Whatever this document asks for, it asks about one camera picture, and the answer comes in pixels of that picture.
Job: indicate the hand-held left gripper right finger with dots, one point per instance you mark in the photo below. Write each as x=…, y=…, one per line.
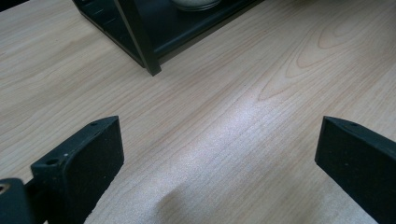
x=358, y=165

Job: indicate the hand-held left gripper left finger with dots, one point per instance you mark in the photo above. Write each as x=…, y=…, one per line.
x=84, y=165

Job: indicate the black metal shelf rack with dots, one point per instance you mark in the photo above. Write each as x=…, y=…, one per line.
x=146, y=34

